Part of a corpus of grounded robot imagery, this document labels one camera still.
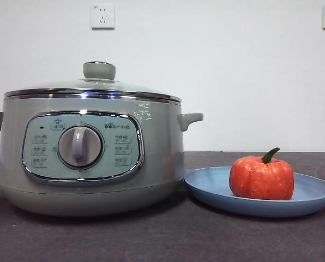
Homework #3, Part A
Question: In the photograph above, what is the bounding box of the glass lid with green knob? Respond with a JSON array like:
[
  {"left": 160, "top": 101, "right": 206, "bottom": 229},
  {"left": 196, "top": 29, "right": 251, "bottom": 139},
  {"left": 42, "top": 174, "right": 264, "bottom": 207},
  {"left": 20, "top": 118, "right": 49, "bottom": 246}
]
[{"left": 3, "top": 61, "right": 182, "bottom": 104}]

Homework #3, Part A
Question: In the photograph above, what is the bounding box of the orange pumpkin with green stem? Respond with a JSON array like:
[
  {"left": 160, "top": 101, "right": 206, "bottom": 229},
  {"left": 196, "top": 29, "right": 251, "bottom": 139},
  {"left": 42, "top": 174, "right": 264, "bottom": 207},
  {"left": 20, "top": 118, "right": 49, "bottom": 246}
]
[{"left": 228, "top": 147, "right": 295, "bottom": 201}]

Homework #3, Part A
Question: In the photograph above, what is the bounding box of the pale green electric steamer pot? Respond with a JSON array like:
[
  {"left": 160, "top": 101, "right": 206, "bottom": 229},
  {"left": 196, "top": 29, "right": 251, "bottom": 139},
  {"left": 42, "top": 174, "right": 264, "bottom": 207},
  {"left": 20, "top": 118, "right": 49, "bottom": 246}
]
[{"left": 0, "top": 96, "right": 204, "bottom": 218}]

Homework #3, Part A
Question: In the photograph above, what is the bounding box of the blue round plate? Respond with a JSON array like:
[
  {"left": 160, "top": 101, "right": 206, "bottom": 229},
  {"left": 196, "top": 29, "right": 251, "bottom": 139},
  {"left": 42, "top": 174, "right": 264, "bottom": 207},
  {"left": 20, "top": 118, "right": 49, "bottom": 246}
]
[{"left": 183, "top": 166, "right": 325, "bottom": 218}]

